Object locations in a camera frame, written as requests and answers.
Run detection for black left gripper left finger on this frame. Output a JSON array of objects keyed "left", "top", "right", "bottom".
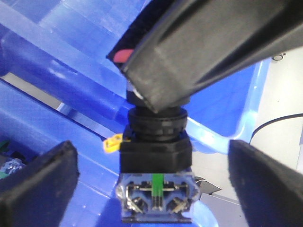
[{"left": 0, "top": 140, "right": 80, "bottom": 227}]

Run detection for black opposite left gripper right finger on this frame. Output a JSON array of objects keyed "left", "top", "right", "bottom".
[{"left": 107, "top": 0, "right": 303, "bottom": 112}]

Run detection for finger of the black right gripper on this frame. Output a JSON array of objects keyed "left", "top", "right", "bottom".
[{"left": 228, "top": 140, "right": 303, "bottom": 227}]

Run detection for red mushroom push button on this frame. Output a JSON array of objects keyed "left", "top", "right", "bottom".
[{"left": 104, "top": 48, "right": 202, "bottom": 224}]

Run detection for right blue plastic crate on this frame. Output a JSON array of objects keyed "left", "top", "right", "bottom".
[{"left": 185, "top": 59, "right": 270, "bottom": 155}]

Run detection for blue plastic crate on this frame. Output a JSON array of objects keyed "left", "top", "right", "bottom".
[
  {"left": 0, "top": 0, "right": 152, "bottom": 227},
  {"left": 185, "top": 59, "right": 270, "bottom": 155}
]

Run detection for left blue plastic crate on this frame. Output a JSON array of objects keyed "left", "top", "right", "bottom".
[{"left": 0, "top": 0, "right": 152, "bottom": 227}]

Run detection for black cable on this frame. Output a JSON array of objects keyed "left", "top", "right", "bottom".
[{"left": 248, "top": 113, "right": 303, "bottom": 145}]

